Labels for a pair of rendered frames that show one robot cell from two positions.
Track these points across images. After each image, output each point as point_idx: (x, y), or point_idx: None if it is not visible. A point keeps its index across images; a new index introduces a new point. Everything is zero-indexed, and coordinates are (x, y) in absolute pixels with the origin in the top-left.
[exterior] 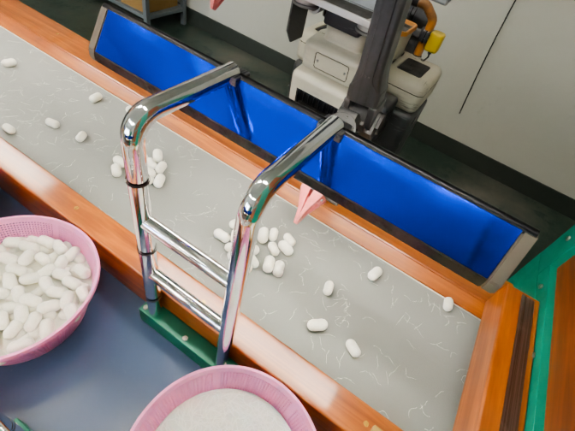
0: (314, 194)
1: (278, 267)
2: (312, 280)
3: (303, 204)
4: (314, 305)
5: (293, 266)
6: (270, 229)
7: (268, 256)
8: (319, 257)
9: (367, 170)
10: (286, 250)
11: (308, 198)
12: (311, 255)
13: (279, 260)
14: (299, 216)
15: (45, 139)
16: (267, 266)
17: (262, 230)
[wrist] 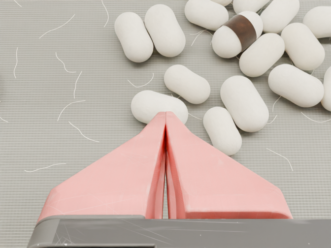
0: (118, 185)
1: (132, 23)
2: (40, 84)
3: (170, 142)
4: (3, 23)
5: (107, 86)
6: (240, 136)
7: (179, 36)
8: (57, 167)
9: None
10: (148, 91)
11: (154, 160)
12: (84, 156)
13: (145, 47)
14: (159, 119)
15: None
16: (159, 6)
17: (257, 100)
